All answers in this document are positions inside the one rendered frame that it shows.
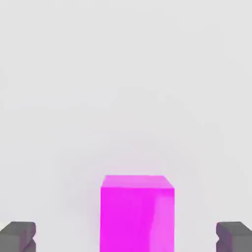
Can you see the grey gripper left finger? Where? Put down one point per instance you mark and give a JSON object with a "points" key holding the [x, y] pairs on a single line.
{"points": [[17, 236]]}

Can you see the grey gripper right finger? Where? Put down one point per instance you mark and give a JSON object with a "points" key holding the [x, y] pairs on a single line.
{"points": [[235, 236]]}

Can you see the small magenta cube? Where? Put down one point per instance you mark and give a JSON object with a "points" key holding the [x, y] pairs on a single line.
{"points": [[135, 216]]}

